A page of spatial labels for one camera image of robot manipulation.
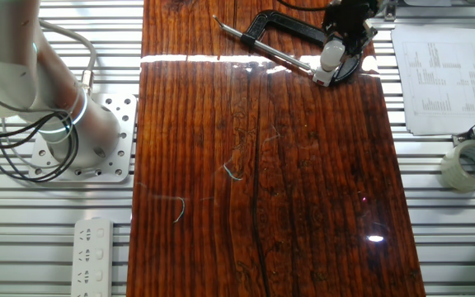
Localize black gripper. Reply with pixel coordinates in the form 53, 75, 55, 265
322, 0, 381, 59

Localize white LED light bulb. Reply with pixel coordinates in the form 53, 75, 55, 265
319, 39, 347, 72

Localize white lamp socket adapter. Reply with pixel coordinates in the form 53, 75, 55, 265
311, 65, 338, 88

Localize black C-clamp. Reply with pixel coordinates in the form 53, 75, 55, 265
211, 9, 362, 87

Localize printed paper sheets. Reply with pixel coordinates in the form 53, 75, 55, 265
390, 24, 475, 137

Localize brown wooden board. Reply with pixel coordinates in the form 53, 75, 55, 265
125, 0, 427, 297

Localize white power strip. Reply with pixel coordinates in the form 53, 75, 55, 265
70, 218, 115, 297

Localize metal corner bracket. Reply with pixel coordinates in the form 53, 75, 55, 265
381, 0, 399, 22

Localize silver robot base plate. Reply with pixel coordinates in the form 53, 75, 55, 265
28, 92, 139, 184

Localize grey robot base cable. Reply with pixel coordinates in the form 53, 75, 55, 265
39, 18, 98, 97

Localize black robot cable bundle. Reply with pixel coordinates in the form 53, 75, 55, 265
0, 111, 80, 183

